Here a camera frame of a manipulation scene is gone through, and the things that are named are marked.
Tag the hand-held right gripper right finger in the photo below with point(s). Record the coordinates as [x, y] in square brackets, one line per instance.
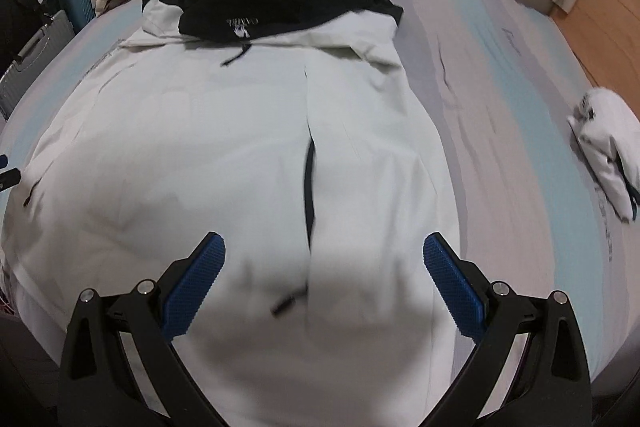
[455, 287]

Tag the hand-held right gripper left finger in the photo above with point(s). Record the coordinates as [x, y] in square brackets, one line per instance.
[192, 287]

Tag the white and black jacket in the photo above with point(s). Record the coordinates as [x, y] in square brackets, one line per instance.
[200, 132]

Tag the silver suitcase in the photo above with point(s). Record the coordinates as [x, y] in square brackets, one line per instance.
[35, 52]

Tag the folded white garment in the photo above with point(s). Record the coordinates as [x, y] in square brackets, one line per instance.
[600, 142]

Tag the wooden headboard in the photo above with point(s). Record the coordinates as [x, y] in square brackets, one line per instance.
[610, 32]

